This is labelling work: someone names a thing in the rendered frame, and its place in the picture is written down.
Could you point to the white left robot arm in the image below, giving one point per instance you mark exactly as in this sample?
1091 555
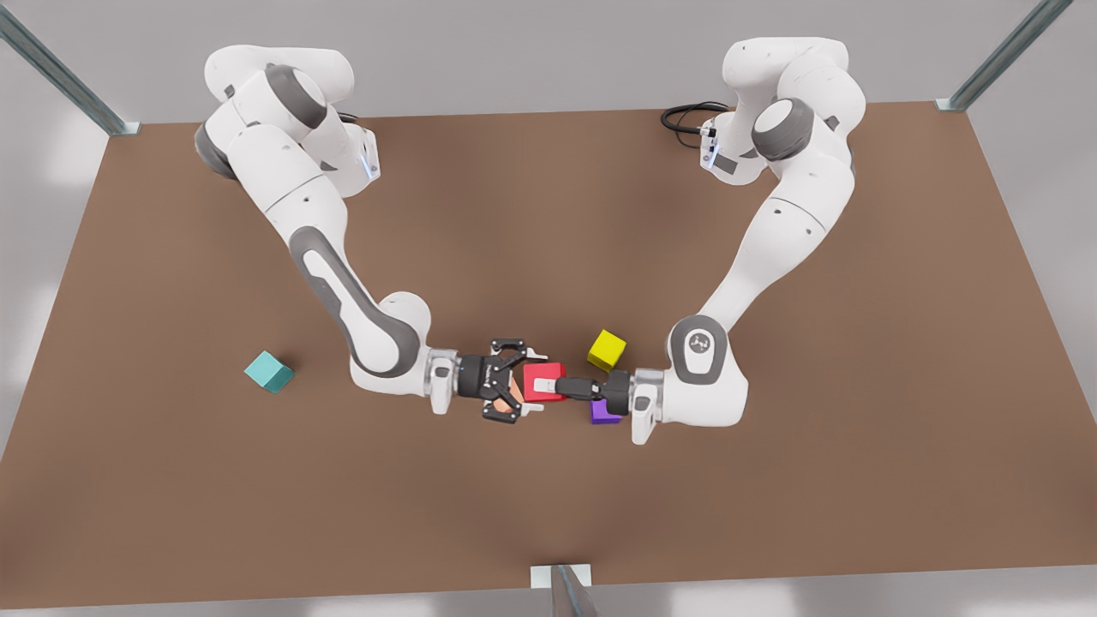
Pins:
793 223

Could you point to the red wooden cube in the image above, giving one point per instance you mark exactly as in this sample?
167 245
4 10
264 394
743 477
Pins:
542 370

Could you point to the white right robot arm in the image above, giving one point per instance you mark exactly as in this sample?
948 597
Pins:
283 176

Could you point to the purple wooden cube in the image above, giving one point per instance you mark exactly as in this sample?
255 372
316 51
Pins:
602 415

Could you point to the teal blue wooden cube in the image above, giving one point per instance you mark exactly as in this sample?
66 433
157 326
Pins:
267 372

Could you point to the silver frame post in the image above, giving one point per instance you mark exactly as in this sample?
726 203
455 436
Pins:
60 77
998 56
566 587

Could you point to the yellow wooden cube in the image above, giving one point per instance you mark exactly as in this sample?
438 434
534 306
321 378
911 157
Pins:
607 350

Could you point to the orange wooden cube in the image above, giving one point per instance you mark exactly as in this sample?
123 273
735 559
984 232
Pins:
516 396

